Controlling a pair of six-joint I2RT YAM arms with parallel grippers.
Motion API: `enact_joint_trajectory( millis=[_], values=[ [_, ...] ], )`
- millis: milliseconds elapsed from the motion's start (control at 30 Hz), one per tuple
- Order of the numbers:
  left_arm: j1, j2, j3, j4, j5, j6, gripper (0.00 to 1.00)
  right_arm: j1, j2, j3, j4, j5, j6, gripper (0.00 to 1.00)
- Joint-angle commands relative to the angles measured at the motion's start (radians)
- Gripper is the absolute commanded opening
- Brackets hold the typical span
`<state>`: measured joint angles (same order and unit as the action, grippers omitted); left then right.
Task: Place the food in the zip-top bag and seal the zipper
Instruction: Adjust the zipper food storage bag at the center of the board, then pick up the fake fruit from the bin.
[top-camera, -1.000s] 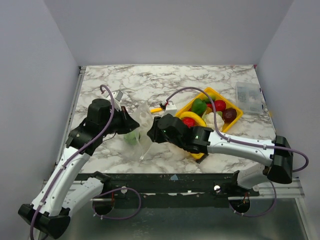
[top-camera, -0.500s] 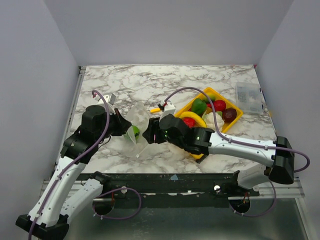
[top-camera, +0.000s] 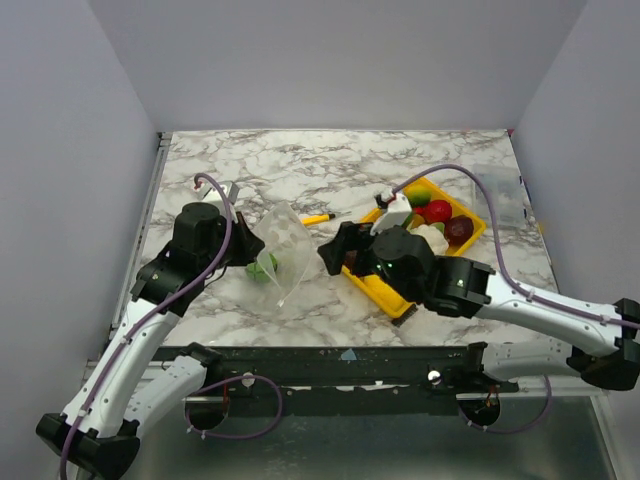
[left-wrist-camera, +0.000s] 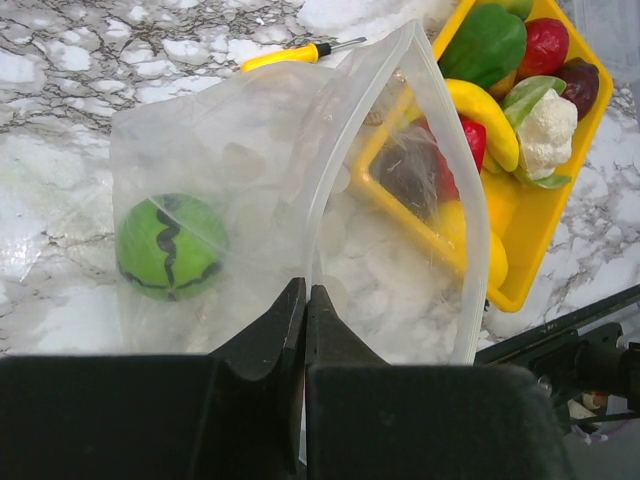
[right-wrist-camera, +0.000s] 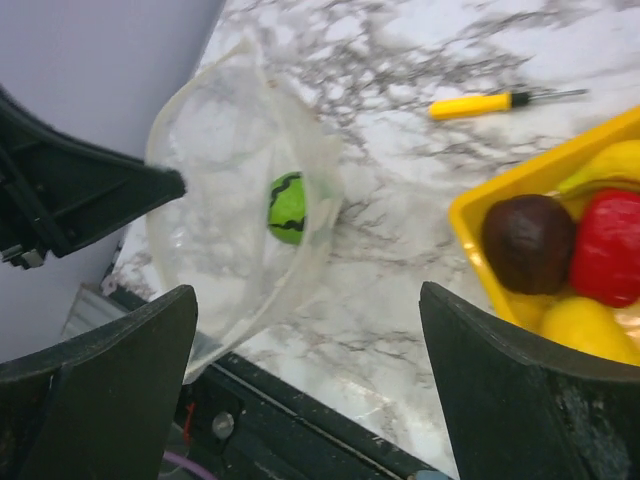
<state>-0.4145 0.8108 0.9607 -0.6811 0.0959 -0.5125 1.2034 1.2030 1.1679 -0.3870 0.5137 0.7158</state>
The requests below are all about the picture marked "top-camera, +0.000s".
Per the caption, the clear plastic box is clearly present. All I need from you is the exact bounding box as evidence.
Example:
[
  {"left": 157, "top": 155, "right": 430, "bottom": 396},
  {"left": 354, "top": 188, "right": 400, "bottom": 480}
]
[{"left": 472, "top": 164, "right": 525, "bottom": 228}]

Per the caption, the yellow lemon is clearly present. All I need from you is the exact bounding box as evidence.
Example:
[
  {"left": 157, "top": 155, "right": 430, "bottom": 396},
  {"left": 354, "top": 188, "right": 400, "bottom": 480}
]
[{"left": 363, "top": 275, "right": 405, "bottom": 311}]

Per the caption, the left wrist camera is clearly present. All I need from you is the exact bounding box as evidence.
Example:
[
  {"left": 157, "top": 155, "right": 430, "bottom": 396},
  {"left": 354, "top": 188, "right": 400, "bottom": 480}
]
[{"left": 193, "top": 181, "right": 240, "bottom": 205}]

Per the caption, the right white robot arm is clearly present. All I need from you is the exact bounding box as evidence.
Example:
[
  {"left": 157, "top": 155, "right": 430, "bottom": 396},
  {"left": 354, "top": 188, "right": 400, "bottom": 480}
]
[{"left": 318, "top": 222, "right": 639, "bottom": 392}]

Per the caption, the black table front rail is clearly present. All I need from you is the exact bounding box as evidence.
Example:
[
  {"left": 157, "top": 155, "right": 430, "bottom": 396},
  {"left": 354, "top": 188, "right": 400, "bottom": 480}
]
[{"left": 154, "top": 343, "right": 518, "bottom": 420}]

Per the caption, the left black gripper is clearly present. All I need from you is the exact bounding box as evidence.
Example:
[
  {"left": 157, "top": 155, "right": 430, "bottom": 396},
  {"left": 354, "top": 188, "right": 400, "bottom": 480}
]
[{"left": 201, "top": 211, "right": 266, "bottom": 275}]

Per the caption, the yellow plastic tray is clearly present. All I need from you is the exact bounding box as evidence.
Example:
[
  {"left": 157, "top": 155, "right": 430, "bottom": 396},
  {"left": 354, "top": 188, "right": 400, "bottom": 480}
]
[{"left": 342, "top": 177, "right": 486, "bottom": 326}]

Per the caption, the white cauliflower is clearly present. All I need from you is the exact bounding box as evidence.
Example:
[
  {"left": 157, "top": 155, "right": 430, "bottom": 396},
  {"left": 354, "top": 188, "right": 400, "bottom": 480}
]
[{"left": 410, "top": 224, "right": 449, "bottom": 255}]

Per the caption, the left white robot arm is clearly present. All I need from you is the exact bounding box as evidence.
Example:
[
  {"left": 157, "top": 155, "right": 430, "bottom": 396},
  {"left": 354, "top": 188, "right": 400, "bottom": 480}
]
[{"left": 36, "top": 200, "right": 264, "bottom": 479}]

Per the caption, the clear zip top bag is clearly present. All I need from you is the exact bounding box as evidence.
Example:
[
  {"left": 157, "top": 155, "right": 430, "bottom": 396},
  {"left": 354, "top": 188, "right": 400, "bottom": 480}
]
[{"left": 253, "top": 202, "right": 313, "bottom": 308}]

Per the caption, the dark red plum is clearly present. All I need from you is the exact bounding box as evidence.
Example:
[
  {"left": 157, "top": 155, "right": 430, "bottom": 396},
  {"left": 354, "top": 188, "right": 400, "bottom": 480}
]
[{"left": 444, "top": 215, "right": 474, "bottom": 245}]

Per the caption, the yellow green mango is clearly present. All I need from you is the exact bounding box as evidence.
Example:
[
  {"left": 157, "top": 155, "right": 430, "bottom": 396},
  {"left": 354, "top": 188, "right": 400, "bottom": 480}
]
[{"left": 403, "top": 184, "right": 432, "bottom": 208}]

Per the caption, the red apple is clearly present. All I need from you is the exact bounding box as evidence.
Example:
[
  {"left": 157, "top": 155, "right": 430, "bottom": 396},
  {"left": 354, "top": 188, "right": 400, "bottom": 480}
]
[{"left": 421, "top": 199, "right": 453, "bottom": 224}]

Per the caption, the yellow handled screwdriver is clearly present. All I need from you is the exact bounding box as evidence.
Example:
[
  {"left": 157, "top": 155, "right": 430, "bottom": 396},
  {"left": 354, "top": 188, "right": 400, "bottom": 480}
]
[{"left": 300, "top": 211, "right": 350, "bottom": 227}]

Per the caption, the green bell pepper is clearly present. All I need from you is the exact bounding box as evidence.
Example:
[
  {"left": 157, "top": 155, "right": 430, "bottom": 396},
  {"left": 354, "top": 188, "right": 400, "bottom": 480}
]
[{"left": 401, "top": 213, "right": 414, "bottom": 229}]

